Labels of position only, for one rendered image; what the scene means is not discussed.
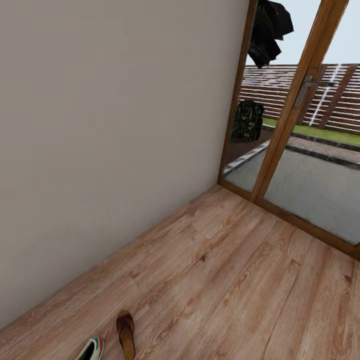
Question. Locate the gym shoe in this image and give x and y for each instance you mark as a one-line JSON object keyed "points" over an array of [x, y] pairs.
{"points": [[93, 350]]}

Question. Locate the sandal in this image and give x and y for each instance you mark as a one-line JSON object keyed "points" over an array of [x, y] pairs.
{"points": [[125, 329]]}

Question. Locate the door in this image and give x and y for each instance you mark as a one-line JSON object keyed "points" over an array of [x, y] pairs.
{"points": [[292, 143]]}

